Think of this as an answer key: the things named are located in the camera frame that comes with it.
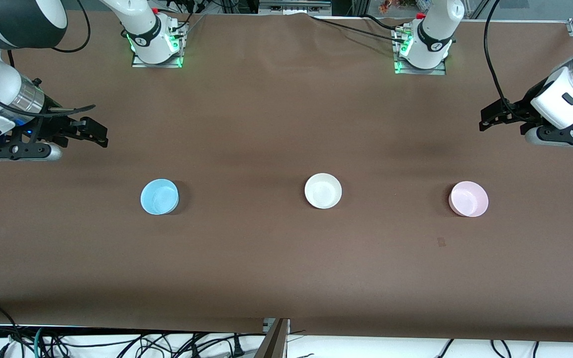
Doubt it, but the pink bowl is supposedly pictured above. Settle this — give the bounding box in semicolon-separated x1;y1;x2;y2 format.
449;181;489;218

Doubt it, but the light blue bowl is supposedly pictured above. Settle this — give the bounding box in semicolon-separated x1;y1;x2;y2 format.
140;179;180;215

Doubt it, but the white bowl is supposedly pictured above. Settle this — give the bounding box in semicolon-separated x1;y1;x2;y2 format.
304;173;343;209

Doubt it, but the brown table cover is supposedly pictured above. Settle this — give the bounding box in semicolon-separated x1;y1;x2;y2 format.
0;10;573;344

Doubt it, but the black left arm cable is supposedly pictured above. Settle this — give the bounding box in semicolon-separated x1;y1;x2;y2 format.
483;0;531;123

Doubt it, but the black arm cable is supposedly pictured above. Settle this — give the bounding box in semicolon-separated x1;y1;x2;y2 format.
0;0;97;118
483;0;531;123

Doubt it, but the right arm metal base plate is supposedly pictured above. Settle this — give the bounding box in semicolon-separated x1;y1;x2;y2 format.
131;22;188;69

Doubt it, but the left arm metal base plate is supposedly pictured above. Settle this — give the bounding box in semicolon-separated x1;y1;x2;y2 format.
392;27;449;76

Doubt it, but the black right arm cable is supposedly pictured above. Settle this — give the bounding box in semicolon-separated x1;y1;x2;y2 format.
0;0;97;118

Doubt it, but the short black table cable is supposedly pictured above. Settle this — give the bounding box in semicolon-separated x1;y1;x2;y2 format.
364;14;409;31

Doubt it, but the long black table cable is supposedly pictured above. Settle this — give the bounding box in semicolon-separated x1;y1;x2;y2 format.
309;14;406;43

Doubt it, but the white sheet under cables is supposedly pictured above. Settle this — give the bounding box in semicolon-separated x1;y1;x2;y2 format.
0;326;573;358

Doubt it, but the aluminium profile post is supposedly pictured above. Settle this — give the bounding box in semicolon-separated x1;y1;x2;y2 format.
254;318;291;358

